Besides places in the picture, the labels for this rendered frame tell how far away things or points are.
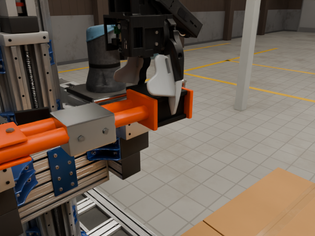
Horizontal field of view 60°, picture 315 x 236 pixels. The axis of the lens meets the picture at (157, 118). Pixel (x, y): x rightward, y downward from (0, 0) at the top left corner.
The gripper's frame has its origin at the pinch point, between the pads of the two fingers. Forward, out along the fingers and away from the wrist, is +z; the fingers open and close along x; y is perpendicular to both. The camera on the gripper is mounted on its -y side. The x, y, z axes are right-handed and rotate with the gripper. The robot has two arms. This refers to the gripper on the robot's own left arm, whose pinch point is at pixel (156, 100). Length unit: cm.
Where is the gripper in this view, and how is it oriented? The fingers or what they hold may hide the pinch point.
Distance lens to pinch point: 46.6
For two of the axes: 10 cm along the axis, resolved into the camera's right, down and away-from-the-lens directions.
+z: 0.0, 9.2, 3.9
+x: 6.4, 3.0, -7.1
